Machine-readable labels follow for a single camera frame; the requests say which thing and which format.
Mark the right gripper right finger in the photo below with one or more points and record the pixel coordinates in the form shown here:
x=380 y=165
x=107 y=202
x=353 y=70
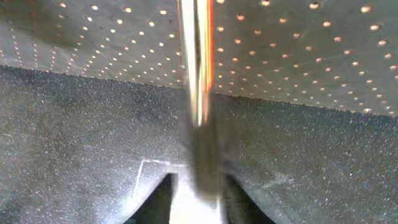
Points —
x=239 y=208

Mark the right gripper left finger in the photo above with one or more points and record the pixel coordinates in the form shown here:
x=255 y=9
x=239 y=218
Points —
x=158 y=205

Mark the hammer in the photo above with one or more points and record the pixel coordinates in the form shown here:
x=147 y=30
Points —
x=199 y=62

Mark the black pegboard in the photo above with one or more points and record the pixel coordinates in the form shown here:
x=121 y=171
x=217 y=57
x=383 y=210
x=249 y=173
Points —
x=280 y=67

